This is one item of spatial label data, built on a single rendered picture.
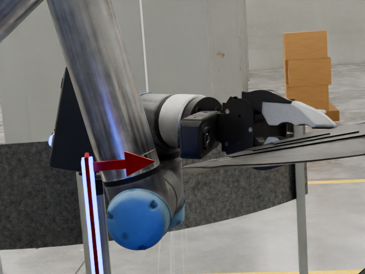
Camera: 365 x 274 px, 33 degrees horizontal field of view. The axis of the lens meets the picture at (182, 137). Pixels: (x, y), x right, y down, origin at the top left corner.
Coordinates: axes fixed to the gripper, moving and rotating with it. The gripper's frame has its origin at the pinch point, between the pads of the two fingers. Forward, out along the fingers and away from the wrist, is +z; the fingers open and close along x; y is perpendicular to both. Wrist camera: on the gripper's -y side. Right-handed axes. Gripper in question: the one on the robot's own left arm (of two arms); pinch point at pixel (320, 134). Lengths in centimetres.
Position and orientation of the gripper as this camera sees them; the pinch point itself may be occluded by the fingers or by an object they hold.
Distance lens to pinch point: 68.8
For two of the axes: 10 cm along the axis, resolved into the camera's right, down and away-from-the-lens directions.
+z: 6.9, 0.7, -7.2
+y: 7.2, -0.5, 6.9
